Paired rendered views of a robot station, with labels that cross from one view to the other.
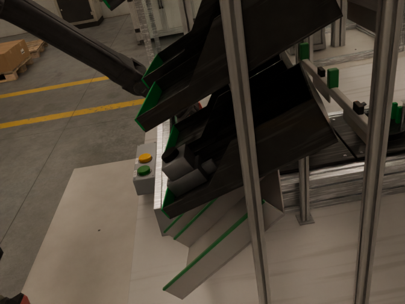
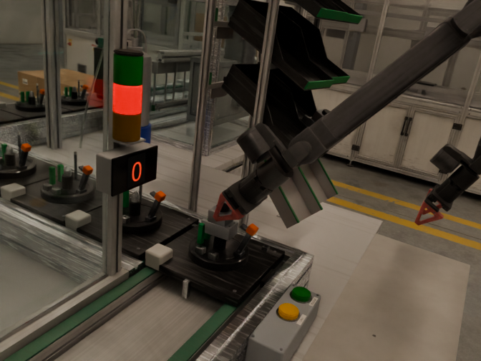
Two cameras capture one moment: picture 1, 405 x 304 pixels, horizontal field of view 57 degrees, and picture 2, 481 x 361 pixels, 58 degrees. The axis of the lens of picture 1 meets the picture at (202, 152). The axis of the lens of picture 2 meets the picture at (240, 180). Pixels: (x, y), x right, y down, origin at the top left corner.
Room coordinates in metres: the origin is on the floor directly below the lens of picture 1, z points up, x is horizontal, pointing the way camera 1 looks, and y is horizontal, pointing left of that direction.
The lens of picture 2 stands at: (1.71, 0.36, 1.50)
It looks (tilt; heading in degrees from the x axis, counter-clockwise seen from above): 21 degrees down; 205
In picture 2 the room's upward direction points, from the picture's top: 7 degrees clockwise
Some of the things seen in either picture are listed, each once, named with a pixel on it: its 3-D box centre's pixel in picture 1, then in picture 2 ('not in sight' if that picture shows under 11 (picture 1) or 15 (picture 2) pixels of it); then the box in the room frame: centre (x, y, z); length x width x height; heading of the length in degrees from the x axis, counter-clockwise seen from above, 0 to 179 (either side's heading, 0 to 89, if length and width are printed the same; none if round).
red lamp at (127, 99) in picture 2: not in sight; (127, 97); (1.12, -0.15, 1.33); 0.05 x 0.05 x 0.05
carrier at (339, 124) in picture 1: (381, 116); not in sight; (0.92, -0.53, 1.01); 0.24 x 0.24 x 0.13; 89
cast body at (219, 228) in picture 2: not in sight; (217, 218); (0.93, -0.04, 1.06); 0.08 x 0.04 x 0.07; 89
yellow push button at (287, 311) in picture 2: (145, 158); (288, 313); (1.02, 0.18, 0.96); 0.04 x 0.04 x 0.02
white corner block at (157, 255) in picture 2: not in sight; (158, 257); (1.02, -0.13, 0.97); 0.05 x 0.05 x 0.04; 89
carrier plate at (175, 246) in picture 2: not in sight; (217, 257); (0.93, -0.03, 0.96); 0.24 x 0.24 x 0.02; 89
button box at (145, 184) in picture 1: (147, 166); (285, 325); (1.02, 0.18, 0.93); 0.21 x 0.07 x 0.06; 179
